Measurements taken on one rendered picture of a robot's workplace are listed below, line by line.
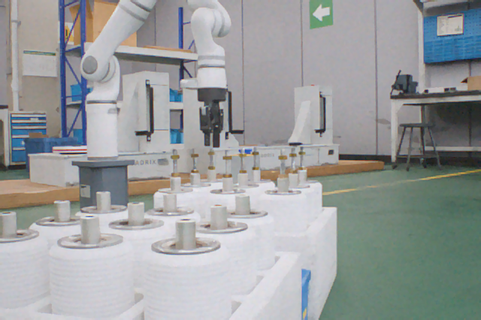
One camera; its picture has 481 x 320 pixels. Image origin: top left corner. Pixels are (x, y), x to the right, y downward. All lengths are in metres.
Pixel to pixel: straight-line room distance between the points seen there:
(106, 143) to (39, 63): 6.07
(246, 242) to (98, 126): 1.03
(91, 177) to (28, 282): 0.97
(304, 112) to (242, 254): 4.24
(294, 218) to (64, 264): 0.56
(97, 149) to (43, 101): 6.03
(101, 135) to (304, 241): 0.82
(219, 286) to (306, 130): 4.30
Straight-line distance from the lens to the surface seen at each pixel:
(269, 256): 0.79
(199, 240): 0.60
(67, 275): 0.60
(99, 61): 1.62
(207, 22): 1.35
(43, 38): 7.75
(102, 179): 1.60
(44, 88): 7.66
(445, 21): 6.28
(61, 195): 3.13
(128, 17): 1.59
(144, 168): 3.48
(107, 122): 1.63
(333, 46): 7.23
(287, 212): 1.04
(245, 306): 0.61
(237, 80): 8.43
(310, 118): 4.87
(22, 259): 0.66
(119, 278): 0.61
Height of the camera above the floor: 0.37
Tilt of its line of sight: 3 degrees down
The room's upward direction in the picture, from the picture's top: 1 degrees counter-clockwise
